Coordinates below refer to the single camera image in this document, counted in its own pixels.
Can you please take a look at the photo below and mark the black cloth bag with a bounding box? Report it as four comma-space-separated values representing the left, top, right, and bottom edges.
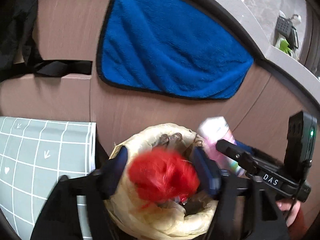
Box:
1, 0, 92, 82

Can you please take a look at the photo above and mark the grey countertop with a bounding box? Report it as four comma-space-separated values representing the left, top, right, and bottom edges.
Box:
202, 0, 319, 112

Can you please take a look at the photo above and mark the green grid tablecloth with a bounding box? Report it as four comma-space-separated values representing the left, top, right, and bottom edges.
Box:
1, 116, 96, 239

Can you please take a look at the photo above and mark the right hand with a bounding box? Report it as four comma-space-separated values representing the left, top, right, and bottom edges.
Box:
276, 199, 301, 227

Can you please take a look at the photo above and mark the red plastic bag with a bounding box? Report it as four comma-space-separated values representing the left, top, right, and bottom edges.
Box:
127, 147, 200, 203

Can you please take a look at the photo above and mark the blue towel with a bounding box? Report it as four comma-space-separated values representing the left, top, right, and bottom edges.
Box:
96, 0, 254, 100

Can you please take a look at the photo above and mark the pink snack wrapper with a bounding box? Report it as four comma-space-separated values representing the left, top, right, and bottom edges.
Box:
196, 116, 247, 178

